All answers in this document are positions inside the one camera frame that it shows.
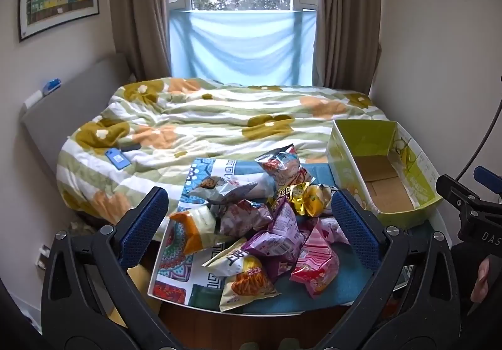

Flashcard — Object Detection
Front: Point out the floral striped blanket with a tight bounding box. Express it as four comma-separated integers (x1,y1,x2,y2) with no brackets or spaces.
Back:
57,77,391,226

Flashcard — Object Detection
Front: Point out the small white box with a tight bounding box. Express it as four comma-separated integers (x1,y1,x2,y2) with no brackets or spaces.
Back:
24,90,45,110

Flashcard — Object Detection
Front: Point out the pile of snack packets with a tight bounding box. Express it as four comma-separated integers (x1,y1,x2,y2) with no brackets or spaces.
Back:
168,144,342,313

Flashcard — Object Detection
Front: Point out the light blue window cloth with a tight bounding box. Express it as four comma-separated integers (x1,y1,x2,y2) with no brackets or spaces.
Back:
168,9,317,86

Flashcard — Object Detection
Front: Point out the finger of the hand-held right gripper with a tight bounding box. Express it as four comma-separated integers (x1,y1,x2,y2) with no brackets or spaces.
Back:
436,174,486,214
473,166,502,197

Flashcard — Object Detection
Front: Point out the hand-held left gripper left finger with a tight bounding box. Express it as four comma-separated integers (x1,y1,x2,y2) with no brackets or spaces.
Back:
40,186,181,350

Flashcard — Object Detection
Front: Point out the grey headboard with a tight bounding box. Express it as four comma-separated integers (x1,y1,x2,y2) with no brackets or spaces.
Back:
20,53,132,194

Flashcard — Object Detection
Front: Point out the black cable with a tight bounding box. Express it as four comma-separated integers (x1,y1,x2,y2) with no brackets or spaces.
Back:
459,73,502,180

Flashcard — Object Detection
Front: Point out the person's right hand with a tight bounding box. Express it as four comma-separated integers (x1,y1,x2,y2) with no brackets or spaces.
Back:
470,255,492,304

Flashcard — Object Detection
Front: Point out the wall outlet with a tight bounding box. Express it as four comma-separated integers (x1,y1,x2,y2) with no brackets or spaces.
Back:
36,245,52,269

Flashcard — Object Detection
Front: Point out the blue and white stapler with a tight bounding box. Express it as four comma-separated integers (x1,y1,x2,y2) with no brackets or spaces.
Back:
42,78,62,96

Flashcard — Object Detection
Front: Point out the brown curtain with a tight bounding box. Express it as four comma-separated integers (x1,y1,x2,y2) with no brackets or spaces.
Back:
108,0,172,83
313,0,382,96

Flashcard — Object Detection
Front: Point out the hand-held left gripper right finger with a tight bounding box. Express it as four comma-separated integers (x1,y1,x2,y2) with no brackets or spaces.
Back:
314,189,461,350

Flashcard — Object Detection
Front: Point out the green cardboard box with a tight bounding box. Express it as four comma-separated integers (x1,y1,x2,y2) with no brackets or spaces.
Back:
327,119,445,228

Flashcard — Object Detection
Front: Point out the blue phone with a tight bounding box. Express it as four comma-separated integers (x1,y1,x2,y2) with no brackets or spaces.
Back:
104,148,130,170

